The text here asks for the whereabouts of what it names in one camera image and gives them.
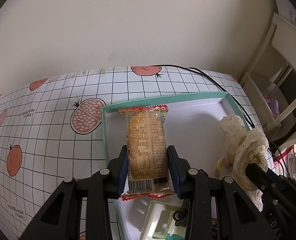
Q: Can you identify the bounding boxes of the teal white tray box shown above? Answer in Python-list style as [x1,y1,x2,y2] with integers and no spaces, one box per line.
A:
[102,92,248,239]

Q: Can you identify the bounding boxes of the orange snack packet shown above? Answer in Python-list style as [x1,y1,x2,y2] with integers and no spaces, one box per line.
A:
[118,105,174,201]

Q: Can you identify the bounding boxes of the pastel chenille hair tie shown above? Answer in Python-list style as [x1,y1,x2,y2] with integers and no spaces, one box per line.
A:
[214,153,233,178]

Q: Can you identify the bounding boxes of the pink item on shelf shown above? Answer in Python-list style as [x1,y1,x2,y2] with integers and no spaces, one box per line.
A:
[264,95,280,118]

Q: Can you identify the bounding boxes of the pomegranate grid tablecloth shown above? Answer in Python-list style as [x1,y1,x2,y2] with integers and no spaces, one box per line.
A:
[0,66,260,239]

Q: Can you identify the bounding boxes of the cream lace scrunchie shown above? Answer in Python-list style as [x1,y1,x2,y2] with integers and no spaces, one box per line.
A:
[214,114,268,191]

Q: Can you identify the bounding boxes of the cream hair claw clip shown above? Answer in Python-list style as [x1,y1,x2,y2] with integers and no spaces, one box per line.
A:
[140,200,183,239]

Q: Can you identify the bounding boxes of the black cable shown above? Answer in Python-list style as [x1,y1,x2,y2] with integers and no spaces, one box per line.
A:
[152,64,256,128]
[187,67,289,181]

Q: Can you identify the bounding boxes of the green plastic stick figure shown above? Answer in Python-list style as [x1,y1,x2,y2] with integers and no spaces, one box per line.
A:
[165,233,184,240]

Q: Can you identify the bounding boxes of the white shelf rack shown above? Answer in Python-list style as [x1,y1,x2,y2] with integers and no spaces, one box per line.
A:
[241,13,296,140]

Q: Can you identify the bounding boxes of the black toy car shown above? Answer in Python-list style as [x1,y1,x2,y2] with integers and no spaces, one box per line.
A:
[172,199,189,227]

